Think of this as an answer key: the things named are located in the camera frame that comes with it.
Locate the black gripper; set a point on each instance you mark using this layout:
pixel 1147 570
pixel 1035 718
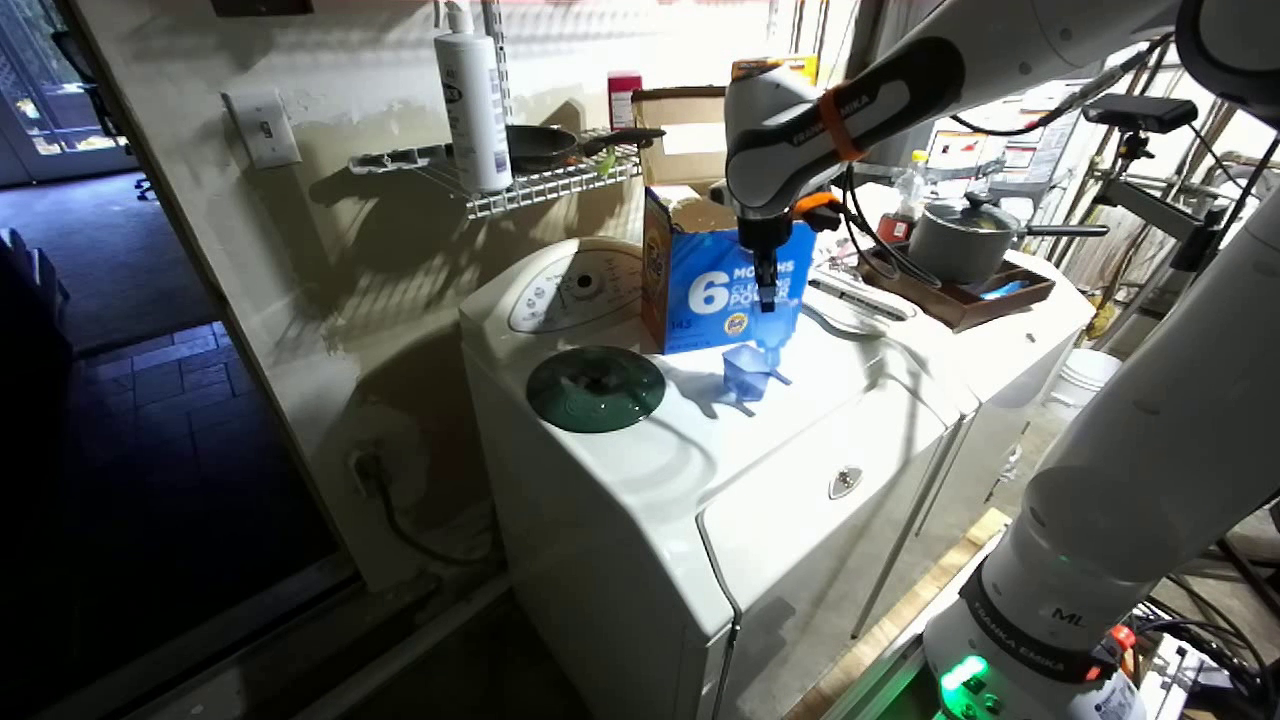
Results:
pixel 772 234

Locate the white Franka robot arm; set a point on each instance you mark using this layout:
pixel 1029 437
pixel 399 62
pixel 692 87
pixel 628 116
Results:
pixel 1161 453

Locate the blue cardboard box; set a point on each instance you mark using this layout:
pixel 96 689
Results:
pixel 703 285

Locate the brown cardboard box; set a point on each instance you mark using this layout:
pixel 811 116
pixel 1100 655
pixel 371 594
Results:
pixel 680 133

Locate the grey cooking pot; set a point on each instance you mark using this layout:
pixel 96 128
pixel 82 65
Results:
pixel 962 241

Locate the dark green round plate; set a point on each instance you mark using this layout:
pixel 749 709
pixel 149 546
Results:
pixel 595 388

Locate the brown wooden tray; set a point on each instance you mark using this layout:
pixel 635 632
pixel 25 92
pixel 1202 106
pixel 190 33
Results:
pixel 992 300

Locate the white dryer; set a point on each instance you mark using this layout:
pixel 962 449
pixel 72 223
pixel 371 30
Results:
pixel 975 385

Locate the red container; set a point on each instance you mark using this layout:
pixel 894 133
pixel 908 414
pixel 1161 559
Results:
pixel 620 100

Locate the black frying pan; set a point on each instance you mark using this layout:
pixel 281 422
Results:
pixel 542 144

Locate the white washing machine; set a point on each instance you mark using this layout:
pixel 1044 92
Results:
pixel 642 532

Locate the white plastic bottle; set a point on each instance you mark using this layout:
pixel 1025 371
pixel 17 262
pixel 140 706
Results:
pixel 472 106

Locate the wooden plank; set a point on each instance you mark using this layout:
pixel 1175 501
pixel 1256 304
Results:
pixel 904 614

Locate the black tripod stand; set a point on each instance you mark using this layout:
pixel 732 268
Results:
pixel 1175 223

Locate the black camera on stand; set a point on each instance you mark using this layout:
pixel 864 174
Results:
pixel 1142 113

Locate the white wall outlet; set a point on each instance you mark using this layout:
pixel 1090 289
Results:
pixel 267 128

